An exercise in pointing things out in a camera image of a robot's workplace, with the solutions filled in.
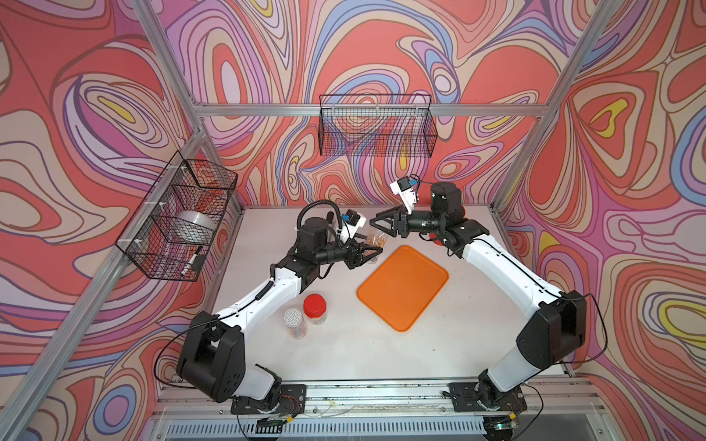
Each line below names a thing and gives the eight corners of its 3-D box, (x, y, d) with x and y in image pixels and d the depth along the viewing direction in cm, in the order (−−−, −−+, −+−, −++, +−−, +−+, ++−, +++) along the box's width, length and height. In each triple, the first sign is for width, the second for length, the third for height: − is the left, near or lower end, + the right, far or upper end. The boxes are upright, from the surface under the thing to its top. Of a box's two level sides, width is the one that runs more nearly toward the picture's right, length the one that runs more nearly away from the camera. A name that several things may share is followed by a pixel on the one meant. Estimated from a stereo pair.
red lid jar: (306, 324, 88) (302, 313, 81) (308, 305, 93) (304, 293, 86) (326, 324, 88) (323, 313, 81) (327, 305, 93) (325, 293, 86)
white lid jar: (289, 338, 86) (281, 323, 77) (292, 323, 89) (284, 307, 80) (306, 338, 86) (300, 323, 77) (308, 323, 89) (302, 307, 80)
